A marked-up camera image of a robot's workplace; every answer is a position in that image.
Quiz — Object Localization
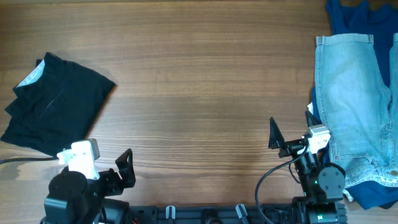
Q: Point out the black camera cable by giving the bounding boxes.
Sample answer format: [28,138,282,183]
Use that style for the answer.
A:
[254,144,308,224]
[0,156,59,165]

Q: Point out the light blue jeans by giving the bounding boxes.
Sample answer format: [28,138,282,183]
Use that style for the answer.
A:
[315,34,397,187]

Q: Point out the left black camera cable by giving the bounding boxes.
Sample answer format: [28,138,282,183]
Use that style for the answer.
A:
[0,156,59,165]

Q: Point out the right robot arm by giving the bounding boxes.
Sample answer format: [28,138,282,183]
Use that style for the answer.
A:
[262,111,347,223]

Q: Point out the black garment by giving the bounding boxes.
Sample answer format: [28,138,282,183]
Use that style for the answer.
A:
[1,52,115,157]

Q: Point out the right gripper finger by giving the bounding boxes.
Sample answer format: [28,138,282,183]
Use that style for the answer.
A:
[269,117,285,149]
[305,110,320,127]

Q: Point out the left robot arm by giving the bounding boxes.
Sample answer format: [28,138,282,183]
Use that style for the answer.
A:
[40,149,138,224]

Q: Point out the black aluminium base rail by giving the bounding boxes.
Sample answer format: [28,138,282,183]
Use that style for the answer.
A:
[124,203,346,224]

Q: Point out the right black camera cable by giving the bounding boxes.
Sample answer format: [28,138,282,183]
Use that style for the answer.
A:
[254,144,308,224]

